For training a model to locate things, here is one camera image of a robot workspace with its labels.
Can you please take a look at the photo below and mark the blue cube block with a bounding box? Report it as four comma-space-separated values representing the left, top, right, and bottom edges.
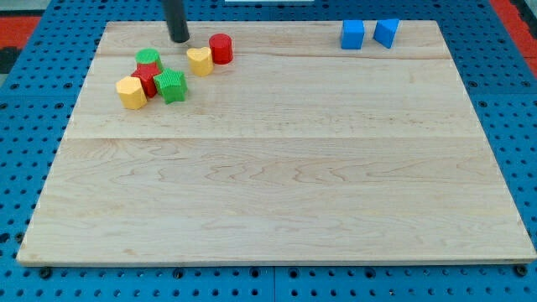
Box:
340, 19, 365, 49

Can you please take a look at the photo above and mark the blue triangle block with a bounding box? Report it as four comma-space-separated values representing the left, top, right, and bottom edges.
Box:
373, 18, 400, 49

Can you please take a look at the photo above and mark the wooden board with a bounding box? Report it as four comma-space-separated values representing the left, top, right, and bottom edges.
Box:
17, 20, 536, 267

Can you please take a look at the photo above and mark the yellow heart block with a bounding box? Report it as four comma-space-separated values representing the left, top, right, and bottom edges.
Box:
186, 47, 214, 76

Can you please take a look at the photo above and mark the red cylinder block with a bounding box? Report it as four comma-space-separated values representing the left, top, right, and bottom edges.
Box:
209, 33, 233, 65

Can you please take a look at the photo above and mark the green star block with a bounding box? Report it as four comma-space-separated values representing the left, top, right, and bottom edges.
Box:
154, 68, 188, 104

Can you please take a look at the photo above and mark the red star block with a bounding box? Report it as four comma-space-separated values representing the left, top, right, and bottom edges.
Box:
131, 62, 161, 98

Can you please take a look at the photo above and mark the yellow hexagon block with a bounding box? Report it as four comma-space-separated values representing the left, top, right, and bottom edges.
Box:
116, 76, 147, 110

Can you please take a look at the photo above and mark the green cylinder block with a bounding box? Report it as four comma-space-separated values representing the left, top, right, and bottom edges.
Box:
135, 48, 163, 70

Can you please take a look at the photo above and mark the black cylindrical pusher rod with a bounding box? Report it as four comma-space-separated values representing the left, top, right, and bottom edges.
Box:
162, 0, 190, 43

